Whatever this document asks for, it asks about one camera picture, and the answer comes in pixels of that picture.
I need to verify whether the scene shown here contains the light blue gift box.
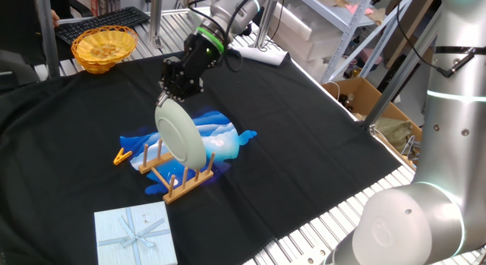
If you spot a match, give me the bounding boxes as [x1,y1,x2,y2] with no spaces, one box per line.
[93,200,178,265]

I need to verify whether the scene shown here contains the brown cardboard box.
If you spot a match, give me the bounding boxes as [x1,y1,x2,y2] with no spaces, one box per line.
[321,76,423,167]

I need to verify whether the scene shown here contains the black computer keyboard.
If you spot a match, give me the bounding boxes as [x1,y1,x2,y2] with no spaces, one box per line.
[54,5,151,46]

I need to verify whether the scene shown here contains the white plastic storage box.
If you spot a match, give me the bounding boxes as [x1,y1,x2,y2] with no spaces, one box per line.
[267,1,345,63]

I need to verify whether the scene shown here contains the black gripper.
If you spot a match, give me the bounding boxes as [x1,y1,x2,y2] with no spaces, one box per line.
[156,31,223,107]

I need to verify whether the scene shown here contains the aluminium frame post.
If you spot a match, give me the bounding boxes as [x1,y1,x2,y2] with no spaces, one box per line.
[362,6,443,129]
[33,0,62,78]
[252,0,282,49]
[149,0,164,49]

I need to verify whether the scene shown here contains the yellow wicker basket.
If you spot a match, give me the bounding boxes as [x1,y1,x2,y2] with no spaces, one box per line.
[71,25,138,74]

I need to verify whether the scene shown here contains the yellow plastic clothespin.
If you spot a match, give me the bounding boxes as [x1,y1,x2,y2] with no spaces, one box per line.
[112,147,134,166]

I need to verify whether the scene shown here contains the olive cloth bag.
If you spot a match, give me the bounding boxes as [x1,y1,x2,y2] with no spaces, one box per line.
[374,116,415,152]

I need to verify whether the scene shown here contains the black cloth with blue print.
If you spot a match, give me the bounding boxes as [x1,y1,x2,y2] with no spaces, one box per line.
[0,43,403,265]

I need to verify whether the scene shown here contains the green adapter ring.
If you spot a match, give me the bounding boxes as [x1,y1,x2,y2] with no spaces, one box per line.
[195,25,226,54]

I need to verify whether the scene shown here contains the wooden peg dish rack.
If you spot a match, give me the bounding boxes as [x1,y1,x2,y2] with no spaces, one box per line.
[137,138,216,205]

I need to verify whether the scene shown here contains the pale green round dish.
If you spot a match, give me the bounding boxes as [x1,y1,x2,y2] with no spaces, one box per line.
[153,99,208,171]

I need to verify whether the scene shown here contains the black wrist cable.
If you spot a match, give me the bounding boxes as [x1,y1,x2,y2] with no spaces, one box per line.
[188,0,282,72]

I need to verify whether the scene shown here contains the white metal shelf rack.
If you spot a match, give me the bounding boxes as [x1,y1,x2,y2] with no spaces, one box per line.
[292,0,415,84]

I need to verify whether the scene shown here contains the grey metal wire clips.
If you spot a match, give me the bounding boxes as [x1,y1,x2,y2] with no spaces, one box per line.
[400,134,421,162]

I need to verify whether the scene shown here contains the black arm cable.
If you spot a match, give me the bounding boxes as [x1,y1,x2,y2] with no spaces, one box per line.
[394,0,475,78]

